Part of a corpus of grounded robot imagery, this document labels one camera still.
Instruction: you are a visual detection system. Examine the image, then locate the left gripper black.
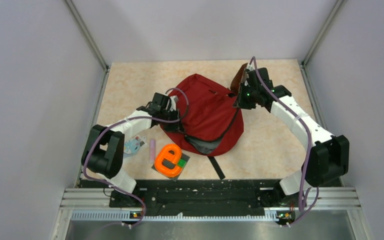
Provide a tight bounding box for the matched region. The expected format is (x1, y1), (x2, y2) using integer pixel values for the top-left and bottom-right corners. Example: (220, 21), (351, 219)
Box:
(160, 108), (186, 134)

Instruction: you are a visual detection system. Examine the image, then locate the red backpack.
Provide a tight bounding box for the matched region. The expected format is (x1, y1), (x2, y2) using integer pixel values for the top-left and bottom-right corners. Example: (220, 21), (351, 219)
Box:
(161, 73), (244, 180)

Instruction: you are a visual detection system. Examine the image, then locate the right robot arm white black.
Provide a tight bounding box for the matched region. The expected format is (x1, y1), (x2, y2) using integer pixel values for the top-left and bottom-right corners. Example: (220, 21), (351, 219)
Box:
(231, 64), (350, 206)

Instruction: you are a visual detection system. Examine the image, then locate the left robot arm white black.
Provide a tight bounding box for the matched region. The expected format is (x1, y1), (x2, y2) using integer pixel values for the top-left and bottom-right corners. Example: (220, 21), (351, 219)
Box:
(81, 93), (181, 207)

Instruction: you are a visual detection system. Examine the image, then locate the light blue blister pack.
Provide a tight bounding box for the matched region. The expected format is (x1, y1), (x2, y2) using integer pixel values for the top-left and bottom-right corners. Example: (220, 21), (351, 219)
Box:
(123, 135), (148, 158)

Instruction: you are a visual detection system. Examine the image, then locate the brown wooden metronome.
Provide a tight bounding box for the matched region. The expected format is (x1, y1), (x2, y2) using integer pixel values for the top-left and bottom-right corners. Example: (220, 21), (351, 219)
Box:
(230, 63), (248, 95)

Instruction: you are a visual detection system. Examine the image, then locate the pink eraser stick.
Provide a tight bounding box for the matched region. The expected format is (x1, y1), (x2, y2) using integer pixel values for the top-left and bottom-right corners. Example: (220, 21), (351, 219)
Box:
(149, 138), (156, 164)

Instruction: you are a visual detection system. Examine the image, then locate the orange plastic letter toy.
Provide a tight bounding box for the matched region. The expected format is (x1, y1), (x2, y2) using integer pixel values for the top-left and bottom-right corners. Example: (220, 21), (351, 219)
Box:
(153, 143), (182, 178)

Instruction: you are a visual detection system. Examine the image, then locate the green toy block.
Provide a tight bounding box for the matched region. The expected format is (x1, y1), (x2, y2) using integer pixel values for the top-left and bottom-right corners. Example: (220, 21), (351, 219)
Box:
(177, 158), (188, 168)

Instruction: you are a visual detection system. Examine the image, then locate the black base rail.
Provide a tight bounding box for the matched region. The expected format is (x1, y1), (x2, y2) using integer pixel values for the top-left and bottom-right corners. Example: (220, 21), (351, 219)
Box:
(79, 178), (342, 220)

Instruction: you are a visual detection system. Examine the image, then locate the aluminium frame post left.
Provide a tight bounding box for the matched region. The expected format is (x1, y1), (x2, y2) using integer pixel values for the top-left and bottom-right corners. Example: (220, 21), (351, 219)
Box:
(62, 0), (110, 73)

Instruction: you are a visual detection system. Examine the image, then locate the aluminium frame post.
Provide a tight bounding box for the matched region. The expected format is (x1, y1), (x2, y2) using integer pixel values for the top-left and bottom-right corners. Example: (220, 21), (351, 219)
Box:
(62, 0), (110, 73)
(301, 0), (347, 69)

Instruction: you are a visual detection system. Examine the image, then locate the aluminium frame post right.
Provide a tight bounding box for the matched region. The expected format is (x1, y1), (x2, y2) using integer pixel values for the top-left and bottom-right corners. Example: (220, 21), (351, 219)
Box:
(301, 0), (347, 69)

